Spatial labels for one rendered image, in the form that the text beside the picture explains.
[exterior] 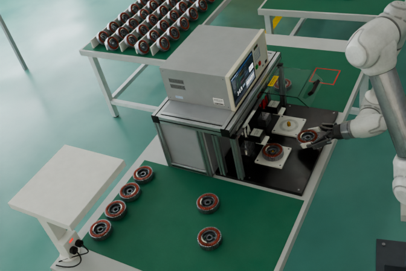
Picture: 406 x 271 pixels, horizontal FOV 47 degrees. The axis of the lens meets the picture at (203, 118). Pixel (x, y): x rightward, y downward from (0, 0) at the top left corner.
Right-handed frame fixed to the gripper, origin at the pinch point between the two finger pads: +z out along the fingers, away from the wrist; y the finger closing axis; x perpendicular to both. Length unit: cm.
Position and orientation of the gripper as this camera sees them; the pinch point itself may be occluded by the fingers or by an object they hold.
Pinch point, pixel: (308, 137)
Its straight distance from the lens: 247.8
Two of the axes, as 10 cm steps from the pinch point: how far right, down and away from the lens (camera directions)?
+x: -5.6, -7.5, -3.4
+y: 4.5, -6.3, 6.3
